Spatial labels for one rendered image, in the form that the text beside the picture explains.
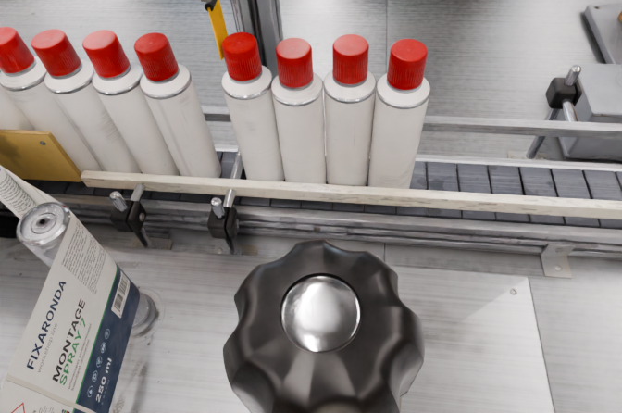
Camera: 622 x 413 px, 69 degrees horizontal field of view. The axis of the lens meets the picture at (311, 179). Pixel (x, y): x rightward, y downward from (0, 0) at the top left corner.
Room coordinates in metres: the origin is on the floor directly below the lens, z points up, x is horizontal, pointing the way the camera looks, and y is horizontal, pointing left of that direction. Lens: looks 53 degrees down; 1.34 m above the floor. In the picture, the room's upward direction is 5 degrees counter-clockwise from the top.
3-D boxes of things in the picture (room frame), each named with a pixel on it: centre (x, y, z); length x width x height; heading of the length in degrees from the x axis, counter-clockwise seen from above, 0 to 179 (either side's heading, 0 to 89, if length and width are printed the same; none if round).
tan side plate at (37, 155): (0.37, 0.33, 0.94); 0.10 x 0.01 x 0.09; 80
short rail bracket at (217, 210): (0.28, 0.10, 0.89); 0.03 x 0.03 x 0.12; 80
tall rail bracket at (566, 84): (0.37, -0.31, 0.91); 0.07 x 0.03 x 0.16; 170
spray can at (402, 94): (0.33, -0.10, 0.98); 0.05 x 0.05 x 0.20
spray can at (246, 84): (0.36, 0.06, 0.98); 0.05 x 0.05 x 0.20
